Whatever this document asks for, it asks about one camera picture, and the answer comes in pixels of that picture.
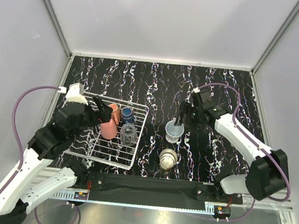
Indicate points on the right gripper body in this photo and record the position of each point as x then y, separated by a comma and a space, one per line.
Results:
193, 119

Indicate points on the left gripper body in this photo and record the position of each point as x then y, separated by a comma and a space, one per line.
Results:
91, 119

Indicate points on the pink plastic cup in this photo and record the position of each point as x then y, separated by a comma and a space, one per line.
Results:
108, 130

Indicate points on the dark blue glass mug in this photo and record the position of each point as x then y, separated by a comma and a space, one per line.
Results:
127, 115

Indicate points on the light blue plastic cup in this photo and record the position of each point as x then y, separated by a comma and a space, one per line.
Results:
173, 132

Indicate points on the clear glass tumbler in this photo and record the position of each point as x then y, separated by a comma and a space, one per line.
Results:
128, 134

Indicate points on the steel metal cup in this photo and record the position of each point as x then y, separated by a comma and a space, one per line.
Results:
168, 158

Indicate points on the salmon ceramic mug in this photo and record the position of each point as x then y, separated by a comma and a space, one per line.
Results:
116, 113

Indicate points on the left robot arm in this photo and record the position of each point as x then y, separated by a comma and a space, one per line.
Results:
17, 198

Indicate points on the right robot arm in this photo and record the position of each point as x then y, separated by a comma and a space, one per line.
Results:
267, 169

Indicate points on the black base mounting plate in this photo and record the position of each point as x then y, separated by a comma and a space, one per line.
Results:
148, 191

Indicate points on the white wire dish rack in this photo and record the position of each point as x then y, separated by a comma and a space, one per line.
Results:
92, 146

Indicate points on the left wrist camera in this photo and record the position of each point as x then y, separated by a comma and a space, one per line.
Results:
74, 93

